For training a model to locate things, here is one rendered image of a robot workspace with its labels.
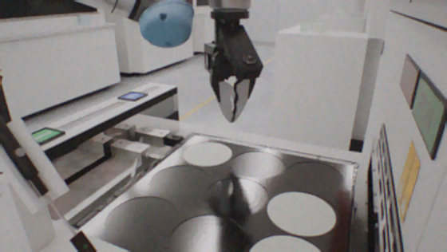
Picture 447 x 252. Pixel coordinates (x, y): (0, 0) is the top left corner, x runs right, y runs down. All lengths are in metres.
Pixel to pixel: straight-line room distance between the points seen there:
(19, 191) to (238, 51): 0.36
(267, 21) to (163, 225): 8.28
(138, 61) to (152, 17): 4.65
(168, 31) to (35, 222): 0.28
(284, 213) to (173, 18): 0.32
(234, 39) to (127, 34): 4.57
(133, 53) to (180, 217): 4.72
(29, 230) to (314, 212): 0.36
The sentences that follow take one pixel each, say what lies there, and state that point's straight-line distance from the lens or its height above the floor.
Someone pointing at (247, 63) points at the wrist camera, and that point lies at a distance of 0.48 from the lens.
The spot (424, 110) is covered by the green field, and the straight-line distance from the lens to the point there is 0.34.
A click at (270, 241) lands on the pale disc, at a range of 0.42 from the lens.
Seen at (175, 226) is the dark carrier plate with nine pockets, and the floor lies 0.90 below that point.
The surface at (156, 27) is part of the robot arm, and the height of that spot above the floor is 1.16.
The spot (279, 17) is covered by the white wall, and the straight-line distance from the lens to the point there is 8.52.
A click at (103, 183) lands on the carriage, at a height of 0.88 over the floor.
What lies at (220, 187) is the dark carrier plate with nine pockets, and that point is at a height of 0.90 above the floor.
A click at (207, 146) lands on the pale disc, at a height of 0.90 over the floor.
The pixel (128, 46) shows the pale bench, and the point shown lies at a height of 0.50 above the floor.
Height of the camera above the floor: 1.19
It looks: 23 degrees down
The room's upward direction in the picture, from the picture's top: straight up
